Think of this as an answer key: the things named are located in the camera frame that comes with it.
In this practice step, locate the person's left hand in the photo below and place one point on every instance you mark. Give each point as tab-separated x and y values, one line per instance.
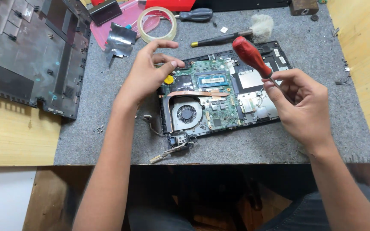
143	75

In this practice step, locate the person's right hand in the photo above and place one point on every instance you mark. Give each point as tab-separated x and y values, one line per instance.
303	106

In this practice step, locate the yellow coin cell battery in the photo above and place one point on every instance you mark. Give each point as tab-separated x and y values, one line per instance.
169	80

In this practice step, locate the silver foil piece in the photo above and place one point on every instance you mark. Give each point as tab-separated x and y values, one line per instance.
119	43

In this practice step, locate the clear tape roll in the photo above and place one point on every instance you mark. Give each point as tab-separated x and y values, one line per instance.
156	25

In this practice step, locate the opened laptop base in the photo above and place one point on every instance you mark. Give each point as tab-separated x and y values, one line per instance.
255	83

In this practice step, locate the pink plastic container lid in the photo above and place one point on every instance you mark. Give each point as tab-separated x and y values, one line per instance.
120	25

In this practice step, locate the cooling fan with copper heatpipe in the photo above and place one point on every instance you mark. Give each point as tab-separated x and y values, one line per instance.
185	112

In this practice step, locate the blue memory module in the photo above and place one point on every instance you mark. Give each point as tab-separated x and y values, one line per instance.
212	80

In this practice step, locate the pile of small screws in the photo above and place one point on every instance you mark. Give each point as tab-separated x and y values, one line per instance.
99	130

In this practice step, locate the green motherboard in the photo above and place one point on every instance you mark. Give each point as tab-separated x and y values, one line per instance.
214	96

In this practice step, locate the small black box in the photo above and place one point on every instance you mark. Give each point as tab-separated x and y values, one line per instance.
105	11

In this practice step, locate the red plastic box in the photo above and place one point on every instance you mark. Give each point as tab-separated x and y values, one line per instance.
170	4

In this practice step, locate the small black round cap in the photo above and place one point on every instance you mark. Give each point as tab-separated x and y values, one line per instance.
314	17

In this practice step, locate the small white chip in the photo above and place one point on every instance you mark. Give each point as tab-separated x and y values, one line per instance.
224	30

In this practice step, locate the grey felt work mat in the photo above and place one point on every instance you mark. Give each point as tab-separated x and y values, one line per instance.
210	144

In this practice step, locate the brown wooden block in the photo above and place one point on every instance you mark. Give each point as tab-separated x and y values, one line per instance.
303	7

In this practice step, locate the person's dark trousers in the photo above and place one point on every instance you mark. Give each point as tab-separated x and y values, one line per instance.
300	211

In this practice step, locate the black laptop bottom cover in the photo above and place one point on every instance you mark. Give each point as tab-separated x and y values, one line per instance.
27	48

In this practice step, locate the small metal bracket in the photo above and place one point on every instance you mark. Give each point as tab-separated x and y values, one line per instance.
335	31

